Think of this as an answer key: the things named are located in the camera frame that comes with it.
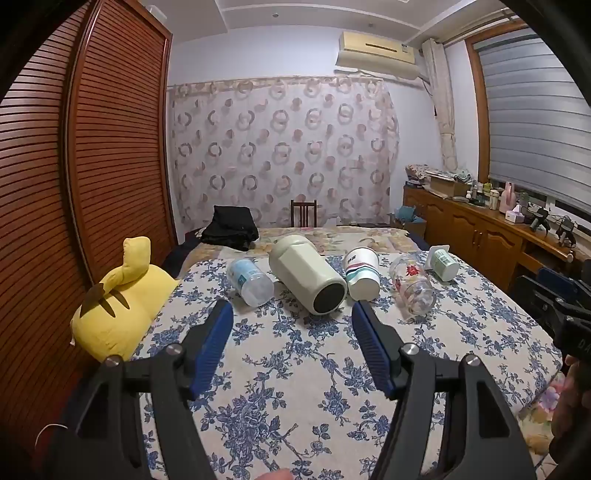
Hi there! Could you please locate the dark wooden chair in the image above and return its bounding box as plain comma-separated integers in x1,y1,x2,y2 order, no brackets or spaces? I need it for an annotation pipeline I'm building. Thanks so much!
291,199,318,228

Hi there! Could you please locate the black clothing pile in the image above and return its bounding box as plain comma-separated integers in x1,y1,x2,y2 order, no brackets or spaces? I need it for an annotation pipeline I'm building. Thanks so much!
199,205,260,252

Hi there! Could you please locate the white striped paper cup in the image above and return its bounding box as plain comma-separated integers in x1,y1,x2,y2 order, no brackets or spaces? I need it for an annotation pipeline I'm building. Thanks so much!
344,247,380,300

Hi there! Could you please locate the cream insulated cup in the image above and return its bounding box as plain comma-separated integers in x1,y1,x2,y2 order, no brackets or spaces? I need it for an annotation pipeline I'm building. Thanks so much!
269,234,348,316

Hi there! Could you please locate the pink bottle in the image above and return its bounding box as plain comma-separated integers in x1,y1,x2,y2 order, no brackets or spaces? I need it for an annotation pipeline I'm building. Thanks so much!
499,181,517,214

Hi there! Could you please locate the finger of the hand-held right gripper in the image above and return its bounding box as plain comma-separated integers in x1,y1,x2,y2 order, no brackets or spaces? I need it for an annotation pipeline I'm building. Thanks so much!
515,267,579,329

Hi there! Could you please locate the blue floral blanket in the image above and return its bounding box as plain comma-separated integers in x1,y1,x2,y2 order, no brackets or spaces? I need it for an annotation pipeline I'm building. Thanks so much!
131,251,564,480

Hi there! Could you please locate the ring patterned curtain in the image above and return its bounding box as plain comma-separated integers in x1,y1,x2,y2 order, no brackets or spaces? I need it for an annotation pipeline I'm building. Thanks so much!
167,76,400,232

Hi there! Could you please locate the clear cup with red print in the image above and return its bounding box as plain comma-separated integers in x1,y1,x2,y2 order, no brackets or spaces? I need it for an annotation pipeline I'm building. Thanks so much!
389,253,437,322

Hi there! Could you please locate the black desk gadget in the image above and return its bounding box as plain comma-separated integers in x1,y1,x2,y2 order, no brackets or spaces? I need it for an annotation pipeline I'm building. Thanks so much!
554,217,576,244
526,205,551,232

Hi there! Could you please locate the cardboard box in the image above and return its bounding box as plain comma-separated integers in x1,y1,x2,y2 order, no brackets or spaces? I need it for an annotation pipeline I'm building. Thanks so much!
429,175,472,198

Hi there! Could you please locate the grey window blind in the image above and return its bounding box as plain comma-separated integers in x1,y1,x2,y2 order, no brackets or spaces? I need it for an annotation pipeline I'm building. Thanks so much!
475,28,591,217

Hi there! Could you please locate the yellow plush toy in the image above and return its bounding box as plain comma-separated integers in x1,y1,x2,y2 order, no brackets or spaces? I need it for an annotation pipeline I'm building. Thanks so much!
71,236,182,363

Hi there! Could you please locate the person's right hand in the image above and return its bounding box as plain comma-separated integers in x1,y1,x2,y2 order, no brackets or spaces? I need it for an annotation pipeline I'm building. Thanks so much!
553,355,591,438

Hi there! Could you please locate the wall air conditioner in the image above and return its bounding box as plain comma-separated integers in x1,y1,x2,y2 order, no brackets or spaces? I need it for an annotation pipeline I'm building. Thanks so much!
335,31,421,79

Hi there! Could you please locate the bed with floral sheet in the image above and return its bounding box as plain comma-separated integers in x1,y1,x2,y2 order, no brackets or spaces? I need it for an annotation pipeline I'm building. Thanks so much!
161,225,591,480

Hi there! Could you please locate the white cup with green label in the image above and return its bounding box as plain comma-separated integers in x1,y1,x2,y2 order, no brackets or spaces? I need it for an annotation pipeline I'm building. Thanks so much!
426,244,461,282

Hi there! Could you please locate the white cable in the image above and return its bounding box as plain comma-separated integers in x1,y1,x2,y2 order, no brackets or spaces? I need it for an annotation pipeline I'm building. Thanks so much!
36,422,62,454

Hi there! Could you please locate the clear plastic water bottle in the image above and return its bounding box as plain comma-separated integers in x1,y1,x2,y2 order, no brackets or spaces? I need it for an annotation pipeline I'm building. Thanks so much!
227,257,275,307

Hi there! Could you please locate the wooden sideboard cabinet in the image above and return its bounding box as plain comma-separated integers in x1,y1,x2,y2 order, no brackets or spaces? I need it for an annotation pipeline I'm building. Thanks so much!
403,185,591,296

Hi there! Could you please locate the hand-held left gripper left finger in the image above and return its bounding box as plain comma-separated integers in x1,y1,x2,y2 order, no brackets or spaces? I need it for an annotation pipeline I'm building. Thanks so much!
44,299,235,480

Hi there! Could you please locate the brown louvered wardrobe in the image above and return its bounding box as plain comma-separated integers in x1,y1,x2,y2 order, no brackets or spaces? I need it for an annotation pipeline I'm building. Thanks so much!
0,0,178,462

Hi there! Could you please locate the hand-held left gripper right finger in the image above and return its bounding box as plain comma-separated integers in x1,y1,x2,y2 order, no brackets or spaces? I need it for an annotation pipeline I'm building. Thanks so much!
351,300,539,480

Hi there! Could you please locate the tied beige curtain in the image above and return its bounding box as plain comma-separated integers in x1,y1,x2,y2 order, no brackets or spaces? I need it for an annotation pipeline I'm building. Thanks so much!
421,39,459,171

